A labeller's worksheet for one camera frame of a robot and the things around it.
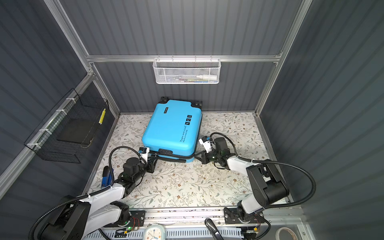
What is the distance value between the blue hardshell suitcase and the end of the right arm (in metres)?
0.09

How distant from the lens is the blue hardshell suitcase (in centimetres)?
83

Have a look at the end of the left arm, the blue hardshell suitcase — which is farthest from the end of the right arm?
the end of the left arm

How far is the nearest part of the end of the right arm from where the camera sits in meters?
0.69
